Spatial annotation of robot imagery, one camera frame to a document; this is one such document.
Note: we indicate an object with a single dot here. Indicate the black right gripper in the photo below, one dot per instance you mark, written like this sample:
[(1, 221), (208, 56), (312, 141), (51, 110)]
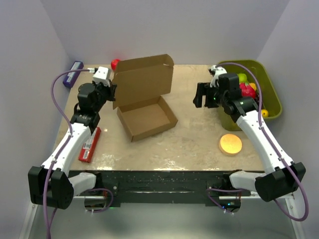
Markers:
[(202, 89)]

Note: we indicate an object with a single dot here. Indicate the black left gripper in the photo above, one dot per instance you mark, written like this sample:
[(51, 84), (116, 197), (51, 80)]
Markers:
[(111, 90)]

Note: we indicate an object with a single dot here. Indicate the brown cardboard box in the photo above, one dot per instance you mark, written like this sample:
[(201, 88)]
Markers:
[(141, 84)]

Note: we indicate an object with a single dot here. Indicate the round yellow biscuit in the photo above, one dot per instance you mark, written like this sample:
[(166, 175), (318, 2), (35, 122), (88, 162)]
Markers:
[(230, 144)]

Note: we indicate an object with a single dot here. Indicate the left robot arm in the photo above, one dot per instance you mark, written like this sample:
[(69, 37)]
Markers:
[(50, 183)]

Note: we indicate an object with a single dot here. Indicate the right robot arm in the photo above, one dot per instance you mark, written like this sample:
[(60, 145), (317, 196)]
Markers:
[(281, 175)]

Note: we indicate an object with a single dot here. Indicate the purple rectangular box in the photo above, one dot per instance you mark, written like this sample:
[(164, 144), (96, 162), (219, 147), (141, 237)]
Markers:
[(70, 79)]

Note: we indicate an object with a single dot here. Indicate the red rectangular box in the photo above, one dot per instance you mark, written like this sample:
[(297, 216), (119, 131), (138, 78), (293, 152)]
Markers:
[(88, 148)]

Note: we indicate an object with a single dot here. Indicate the red apple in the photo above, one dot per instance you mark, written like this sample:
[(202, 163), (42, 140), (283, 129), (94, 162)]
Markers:
[(114, 63)]

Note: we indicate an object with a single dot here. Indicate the green lime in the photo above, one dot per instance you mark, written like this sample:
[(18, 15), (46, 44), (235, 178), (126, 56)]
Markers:
[(242, 78)]

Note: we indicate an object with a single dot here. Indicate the orange fruit behind dragonfruit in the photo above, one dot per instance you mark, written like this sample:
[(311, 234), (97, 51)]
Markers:
[(253, 86)]

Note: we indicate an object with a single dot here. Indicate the purple grape bunch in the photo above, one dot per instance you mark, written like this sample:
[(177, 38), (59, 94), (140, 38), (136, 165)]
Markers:
[(257, 99)]

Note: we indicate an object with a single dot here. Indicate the yellow mango lower right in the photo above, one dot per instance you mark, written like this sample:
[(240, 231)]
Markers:
[(264, 113)]

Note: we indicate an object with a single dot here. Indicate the green plastic bin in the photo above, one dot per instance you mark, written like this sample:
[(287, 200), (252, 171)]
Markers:
[(270, 100)]

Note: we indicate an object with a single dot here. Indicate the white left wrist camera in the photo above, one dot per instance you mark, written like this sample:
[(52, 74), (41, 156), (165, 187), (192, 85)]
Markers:
[(101, 75)]

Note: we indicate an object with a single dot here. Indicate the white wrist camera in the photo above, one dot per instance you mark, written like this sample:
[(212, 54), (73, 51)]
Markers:
[(215, 71), (101, 75)]

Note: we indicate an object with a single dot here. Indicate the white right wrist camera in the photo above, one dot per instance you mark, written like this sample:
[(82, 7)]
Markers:
[(215, 71)]

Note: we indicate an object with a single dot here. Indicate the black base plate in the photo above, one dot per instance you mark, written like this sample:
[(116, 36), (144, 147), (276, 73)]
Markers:
[(164, 187)]

